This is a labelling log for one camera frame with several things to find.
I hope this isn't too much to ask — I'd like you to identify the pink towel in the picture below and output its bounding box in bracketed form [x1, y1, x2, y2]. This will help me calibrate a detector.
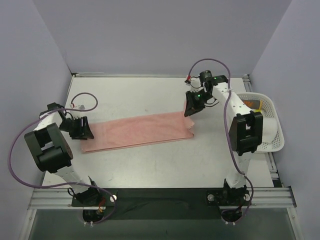
[81, 111, 195, 153]

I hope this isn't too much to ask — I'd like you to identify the white towel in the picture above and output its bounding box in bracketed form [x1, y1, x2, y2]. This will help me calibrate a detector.
[262, 117, 281, 144]

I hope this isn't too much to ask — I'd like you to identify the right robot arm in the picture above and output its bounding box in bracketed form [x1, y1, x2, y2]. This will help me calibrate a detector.
[184, 70, 263, 206]

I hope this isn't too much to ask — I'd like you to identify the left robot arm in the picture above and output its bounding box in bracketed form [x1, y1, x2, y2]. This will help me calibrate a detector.
[24, 102, 102, 206]

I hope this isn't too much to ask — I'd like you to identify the rolled yellow towel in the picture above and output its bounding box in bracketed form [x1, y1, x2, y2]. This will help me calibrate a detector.
[253, 108, 263, 114]

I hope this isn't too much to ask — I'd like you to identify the white perforated plastic basket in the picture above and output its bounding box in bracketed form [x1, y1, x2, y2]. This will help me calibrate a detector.
[238, 92, 285, 153]

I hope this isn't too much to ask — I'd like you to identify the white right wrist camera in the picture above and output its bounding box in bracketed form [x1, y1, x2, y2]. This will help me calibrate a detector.
[184, 76, 204, 92]

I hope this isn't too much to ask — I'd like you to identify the aluminium front rail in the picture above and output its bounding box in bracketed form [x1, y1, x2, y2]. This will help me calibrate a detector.
[28, 187, 297, 210]

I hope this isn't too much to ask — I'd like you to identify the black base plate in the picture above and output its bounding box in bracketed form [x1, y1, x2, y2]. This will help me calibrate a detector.
[67, 185, 253, 224]

